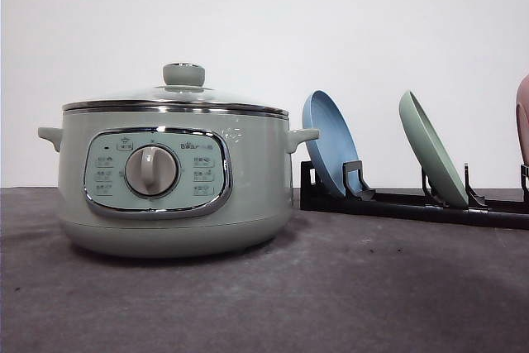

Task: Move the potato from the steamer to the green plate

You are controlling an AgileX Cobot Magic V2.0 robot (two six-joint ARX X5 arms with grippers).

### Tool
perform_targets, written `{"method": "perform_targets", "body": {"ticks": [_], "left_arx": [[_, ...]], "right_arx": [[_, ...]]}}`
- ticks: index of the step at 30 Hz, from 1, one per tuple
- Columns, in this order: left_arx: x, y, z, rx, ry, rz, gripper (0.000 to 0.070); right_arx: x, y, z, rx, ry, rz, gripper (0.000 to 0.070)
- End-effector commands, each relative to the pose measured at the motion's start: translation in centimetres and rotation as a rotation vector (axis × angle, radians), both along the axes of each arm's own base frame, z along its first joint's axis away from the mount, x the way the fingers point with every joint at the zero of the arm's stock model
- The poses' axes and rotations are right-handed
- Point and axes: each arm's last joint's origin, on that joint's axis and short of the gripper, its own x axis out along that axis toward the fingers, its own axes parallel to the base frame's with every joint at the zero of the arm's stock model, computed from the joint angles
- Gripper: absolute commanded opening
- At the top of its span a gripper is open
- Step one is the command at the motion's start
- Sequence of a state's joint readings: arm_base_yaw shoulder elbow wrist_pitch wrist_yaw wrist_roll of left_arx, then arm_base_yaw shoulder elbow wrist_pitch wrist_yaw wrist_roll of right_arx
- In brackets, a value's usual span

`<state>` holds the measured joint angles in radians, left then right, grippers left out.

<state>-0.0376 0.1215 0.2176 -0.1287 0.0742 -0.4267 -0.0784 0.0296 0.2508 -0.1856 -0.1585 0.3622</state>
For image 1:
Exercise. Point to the glass steamer lid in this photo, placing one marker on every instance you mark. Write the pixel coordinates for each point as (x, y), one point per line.
(183, 92)

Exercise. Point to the green plate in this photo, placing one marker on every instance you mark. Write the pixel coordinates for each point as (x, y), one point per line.
(430, 148)

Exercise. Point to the blue plate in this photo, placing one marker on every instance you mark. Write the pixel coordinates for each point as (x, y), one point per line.
(334, 145)

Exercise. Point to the green electric steamer pot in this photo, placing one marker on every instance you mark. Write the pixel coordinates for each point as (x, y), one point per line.
(175, 187)

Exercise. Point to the pink plate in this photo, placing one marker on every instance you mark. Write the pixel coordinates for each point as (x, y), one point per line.
(522, 119)

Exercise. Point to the black dish rack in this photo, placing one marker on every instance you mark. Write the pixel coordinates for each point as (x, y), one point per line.
(357, 197)

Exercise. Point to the grey table cloth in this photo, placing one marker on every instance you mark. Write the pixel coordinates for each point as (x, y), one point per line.
(334, 282)

